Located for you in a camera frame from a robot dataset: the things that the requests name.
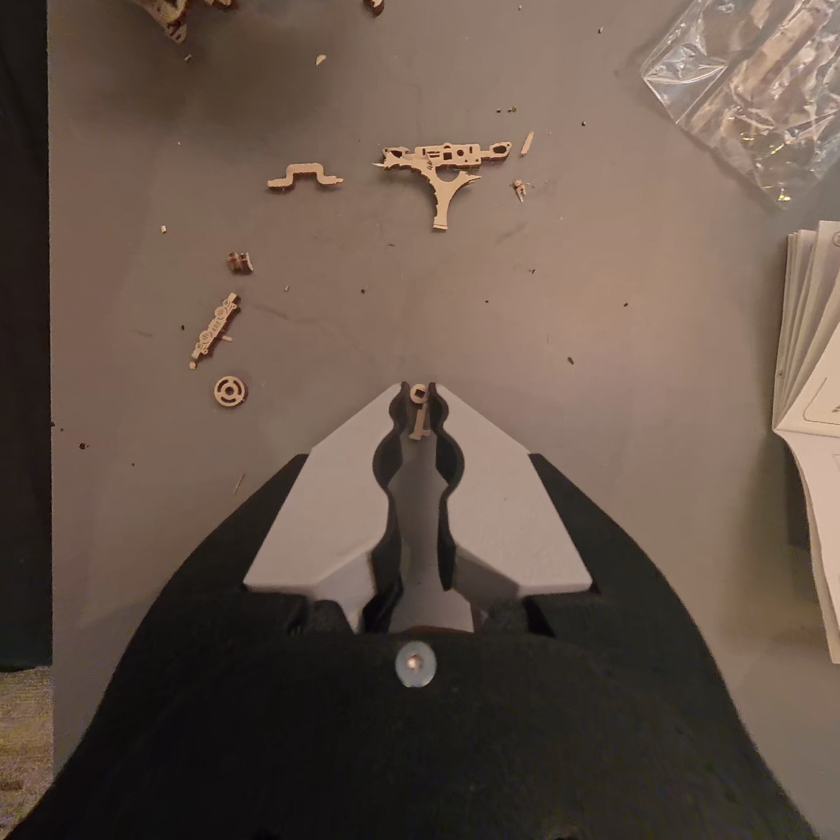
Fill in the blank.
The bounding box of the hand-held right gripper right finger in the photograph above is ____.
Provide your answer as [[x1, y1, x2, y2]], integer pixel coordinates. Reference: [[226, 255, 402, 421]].
[[423, 382, 593, 635]]

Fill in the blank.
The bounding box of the person's black clothing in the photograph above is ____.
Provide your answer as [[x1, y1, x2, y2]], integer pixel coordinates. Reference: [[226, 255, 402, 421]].
[[0, 0, 53, 670]]

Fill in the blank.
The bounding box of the wooden buggy model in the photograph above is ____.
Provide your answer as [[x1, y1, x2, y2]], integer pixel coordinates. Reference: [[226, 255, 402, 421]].
[[125, 0, 234, 46]]

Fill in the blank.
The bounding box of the clear plastic bag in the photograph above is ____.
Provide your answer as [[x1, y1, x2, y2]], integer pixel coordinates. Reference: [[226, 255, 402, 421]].
[[642, 0, 840, 210]]

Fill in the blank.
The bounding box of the wooden ornamented strip part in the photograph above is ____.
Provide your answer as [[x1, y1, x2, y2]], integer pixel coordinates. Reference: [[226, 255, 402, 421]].
[[189, 293, 241, 370]]

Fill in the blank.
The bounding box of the wooden zigzag bracket part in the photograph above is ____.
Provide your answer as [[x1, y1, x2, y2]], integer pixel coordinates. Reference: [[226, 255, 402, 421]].
[[267, 162, 344, 194]]

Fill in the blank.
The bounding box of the wooden forked frame part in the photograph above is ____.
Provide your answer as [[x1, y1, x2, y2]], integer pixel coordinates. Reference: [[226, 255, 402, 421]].
[[374, 141, 513, 232]]

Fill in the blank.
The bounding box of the small wooden pin part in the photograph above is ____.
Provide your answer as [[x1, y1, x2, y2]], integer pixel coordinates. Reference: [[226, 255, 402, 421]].
[[408, 382, 434, 442]]

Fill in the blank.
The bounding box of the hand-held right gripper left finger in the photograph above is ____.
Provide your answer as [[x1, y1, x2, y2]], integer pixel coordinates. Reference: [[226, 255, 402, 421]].
[[243, 382, 421, 635]]

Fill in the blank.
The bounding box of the white instruction booklet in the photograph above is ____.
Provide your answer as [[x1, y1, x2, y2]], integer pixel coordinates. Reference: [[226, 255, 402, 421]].
[[773, 222, 840, 647]]

